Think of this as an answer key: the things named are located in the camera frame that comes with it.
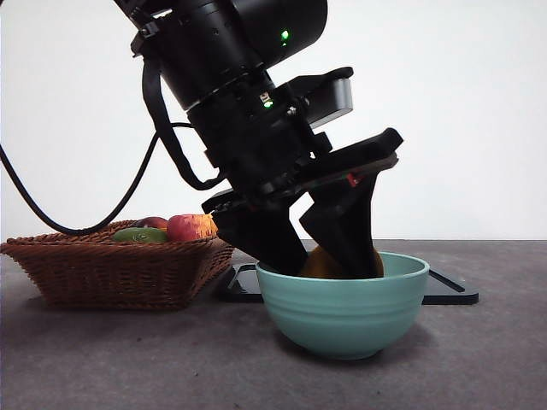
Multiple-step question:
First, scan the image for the black rectangular tray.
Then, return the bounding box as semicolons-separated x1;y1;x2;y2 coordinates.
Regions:
220;263;479;305

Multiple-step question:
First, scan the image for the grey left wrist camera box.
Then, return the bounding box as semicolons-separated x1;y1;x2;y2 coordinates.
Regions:
290;67;356;129

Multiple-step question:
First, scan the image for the orange brown kiwi fruit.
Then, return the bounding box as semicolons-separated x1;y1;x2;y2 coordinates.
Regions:
297;246;385;278

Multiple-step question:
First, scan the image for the teal ribbed bowl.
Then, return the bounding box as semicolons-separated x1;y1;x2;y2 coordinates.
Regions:
255;250;431;360

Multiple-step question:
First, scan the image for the brown wicker basket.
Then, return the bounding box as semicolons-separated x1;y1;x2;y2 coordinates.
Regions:
0;218;236;312

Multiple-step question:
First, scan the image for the left arm thick black cable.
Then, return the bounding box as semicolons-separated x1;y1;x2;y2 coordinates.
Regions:
131;25;223;191

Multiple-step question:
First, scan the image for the red yellow apple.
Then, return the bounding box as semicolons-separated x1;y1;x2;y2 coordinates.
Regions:
166;213;219;243

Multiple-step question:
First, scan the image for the green oval fruit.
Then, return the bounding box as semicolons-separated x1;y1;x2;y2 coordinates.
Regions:
111;226;168;244

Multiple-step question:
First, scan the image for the dark red round fruit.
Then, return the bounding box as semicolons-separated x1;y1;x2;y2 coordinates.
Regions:
132;216;168;231

